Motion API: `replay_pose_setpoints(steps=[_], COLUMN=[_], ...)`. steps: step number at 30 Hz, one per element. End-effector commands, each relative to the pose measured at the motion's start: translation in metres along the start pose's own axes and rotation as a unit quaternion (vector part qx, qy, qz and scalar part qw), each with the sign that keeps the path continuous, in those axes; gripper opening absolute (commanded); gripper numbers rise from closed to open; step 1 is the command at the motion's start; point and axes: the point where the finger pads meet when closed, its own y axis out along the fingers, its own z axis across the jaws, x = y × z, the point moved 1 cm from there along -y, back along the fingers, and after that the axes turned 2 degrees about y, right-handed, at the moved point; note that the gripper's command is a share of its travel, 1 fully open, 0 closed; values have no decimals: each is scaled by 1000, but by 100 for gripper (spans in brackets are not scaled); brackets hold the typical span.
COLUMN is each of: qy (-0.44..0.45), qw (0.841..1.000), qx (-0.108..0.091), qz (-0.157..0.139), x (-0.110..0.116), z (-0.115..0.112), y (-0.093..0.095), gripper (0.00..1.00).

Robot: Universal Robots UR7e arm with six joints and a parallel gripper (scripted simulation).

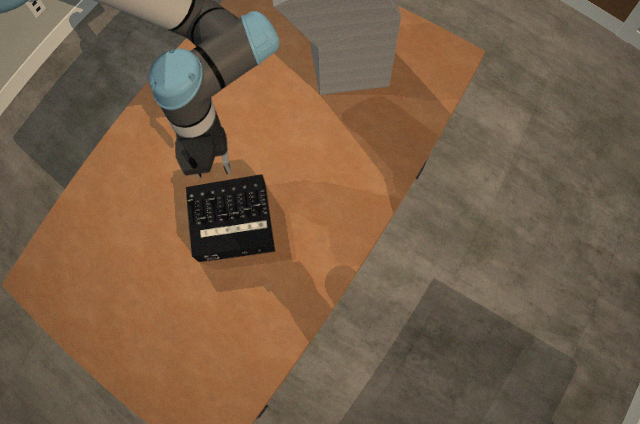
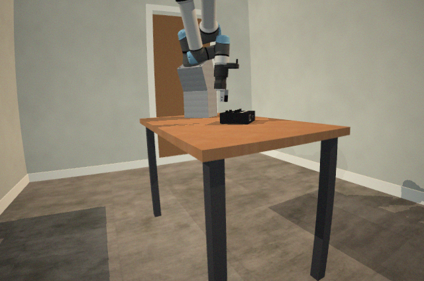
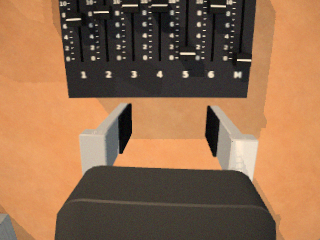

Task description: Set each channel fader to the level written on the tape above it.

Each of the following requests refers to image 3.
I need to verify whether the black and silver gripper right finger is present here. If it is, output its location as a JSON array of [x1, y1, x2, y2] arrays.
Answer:
[[205, 106, 259, 181]]

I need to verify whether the black lighting desk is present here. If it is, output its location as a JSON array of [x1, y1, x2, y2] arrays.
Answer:
[[59, 0, 256, 98]]

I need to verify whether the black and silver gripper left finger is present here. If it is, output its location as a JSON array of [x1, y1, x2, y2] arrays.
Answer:
[[79, 103, 132, 176]]

